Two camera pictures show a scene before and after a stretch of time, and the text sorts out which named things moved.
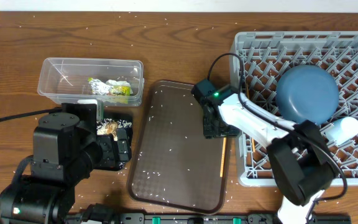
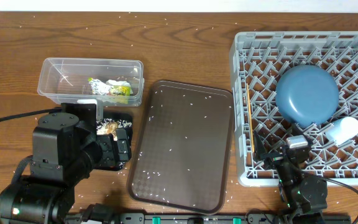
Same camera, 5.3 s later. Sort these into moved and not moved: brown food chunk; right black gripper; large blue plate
Moved: right black gripper
Not moved: large blue plate; brown food chunk
